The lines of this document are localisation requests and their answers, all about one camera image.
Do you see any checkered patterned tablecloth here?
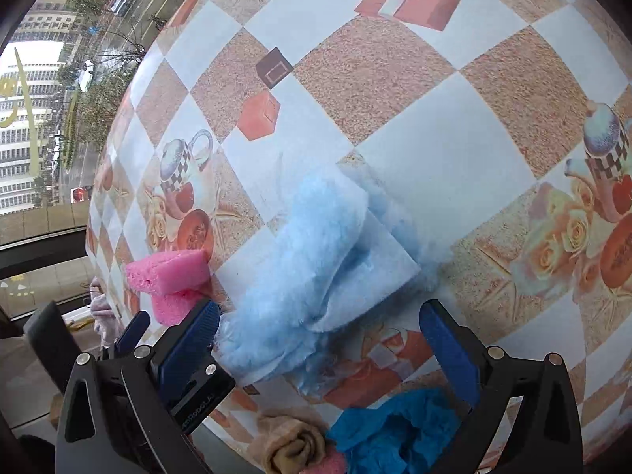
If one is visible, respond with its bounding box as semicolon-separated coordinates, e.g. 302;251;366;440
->
87;0;631;458

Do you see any pink sponge with holes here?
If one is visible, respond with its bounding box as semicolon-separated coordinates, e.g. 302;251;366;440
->
124;249;210;295

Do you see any light blue fluffy cloth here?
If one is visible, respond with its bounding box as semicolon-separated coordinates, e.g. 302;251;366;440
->
215;162;451;398

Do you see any beige sock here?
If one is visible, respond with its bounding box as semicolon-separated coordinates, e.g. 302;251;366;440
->
247;415;327;474

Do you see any pink white hanging cloth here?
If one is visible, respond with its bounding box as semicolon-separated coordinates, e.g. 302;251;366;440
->
89;277;123;348

